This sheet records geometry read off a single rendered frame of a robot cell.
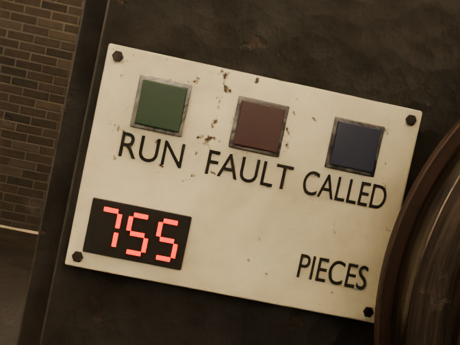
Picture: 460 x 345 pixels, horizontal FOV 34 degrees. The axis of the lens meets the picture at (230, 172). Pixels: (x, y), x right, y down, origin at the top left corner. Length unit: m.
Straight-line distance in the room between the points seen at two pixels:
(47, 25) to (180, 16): 6.07
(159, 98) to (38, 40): 6.10
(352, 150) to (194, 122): 0.13
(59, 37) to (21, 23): 0.33
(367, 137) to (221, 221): 0.14
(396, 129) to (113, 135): 0.23
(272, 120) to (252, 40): 0.07
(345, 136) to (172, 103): 0.14
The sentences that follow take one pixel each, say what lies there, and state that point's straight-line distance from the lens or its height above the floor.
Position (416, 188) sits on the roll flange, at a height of 1.18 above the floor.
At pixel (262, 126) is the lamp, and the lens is 0.61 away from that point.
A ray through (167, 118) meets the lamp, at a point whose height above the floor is 1.19.
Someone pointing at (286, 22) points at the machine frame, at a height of 1.29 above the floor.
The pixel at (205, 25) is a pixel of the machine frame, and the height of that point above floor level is 1.27.
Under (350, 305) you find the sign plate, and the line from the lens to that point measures 0.65.
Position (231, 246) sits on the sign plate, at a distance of 0.62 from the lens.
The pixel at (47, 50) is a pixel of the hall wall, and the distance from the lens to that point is 6.68.
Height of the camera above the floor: 1.19
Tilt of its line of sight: 3 degrees down
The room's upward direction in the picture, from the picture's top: 12 degrees clockwise
